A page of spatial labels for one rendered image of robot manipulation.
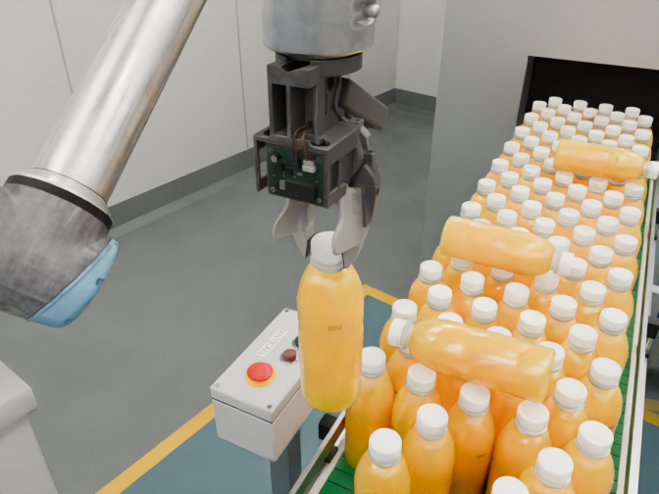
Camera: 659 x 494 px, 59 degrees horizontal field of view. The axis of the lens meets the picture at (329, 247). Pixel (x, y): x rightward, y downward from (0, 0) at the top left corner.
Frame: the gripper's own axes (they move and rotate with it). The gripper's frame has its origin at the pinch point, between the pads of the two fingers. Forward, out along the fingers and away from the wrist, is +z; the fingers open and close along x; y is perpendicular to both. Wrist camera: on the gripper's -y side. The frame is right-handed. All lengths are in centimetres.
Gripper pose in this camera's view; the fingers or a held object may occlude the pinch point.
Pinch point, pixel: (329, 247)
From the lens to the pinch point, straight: 59.0
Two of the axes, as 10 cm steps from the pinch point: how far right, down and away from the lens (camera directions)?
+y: -4.6, 4.7, -7.6
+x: 8.9, 2.5, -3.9
